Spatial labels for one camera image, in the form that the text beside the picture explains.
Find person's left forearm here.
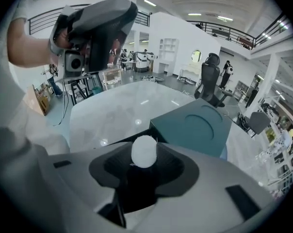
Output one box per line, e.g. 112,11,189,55
7,20,55,69

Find black office chair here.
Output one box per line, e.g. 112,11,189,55
194,52,233,108

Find wooden cabinet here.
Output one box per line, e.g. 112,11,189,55
22,83,52,116

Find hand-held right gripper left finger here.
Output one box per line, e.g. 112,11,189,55
48,141,133,233

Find black and white floor device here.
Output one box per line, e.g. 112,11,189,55
140,74,164,82
178,76,198,85

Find black balcony railing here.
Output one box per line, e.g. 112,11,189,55
254,12,293,49
186,19,256,50
27,3,151,36

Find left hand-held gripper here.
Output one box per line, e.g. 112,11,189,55
49,0,139,73

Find white mobile robot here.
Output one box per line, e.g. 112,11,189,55
133,51,159,73

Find black frame table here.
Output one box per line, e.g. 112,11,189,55
63,71,103,105

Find white shelving rack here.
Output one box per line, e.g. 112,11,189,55
255,93,293,199

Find grey chair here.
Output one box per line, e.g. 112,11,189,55
243,111,272,138

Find white shelf cabinet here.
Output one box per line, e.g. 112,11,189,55
158,37,180,76

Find group of ceiling strip lights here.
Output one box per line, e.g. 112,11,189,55
143,0,293,114

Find white console table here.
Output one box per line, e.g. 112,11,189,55
180,64,202,81

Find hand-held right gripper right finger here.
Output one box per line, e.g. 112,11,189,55
136,141,276,233

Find teal box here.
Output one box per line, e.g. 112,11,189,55
149,98,232,158

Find grey square container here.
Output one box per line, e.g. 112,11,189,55
63,49,86,79

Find person's left hand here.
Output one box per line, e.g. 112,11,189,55
55,29,73,49

